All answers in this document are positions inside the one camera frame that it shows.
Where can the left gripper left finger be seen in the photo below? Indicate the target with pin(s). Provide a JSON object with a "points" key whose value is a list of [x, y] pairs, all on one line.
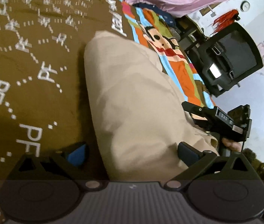
{"points": [[67, 164]]}

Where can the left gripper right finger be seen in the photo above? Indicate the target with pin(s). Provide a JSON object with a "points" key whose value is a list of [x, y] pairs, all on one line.
{"points": [[196, 161]]}

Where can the beige Champion hooded jacket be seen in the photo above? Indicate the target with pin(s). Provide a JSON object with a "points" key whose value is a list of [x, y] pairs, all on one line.
{"points": [[137, 111]]}

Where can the person's right hand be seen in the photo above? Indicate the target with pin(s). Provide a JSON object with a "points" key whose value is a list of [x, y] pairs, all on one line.
{"points": [[233, 146]]}

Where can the black mesh office chair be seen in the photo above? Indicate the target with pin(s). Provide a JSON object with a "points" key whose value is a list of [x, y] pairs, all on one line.
{"points": [[224, 59]]}

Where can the brown cartoon print bedspread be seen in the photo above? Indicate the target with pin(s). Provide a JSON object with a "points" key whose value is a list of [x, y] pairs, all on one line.
{"points": [[43, 98]]}

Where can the grey slipper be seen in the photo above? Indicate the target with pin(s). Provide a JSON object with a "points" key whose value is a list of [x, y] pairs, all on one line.
{"points": [[174, 33]]}

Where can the dark blue cloth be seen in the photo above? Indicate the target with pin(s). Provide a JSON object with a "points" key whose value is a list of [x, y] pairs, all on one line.
{"points": [[169, 20]]}

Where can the red hanging wall ornament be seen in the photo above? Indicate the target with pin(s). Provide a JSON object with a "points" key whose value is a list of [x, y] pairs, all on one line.
{"points": [[225, 20]]}

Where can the round wall clock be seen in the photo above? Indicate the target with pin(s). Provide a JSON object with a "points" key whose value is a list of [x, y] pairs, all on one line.
{"points": [[245, 6]]}

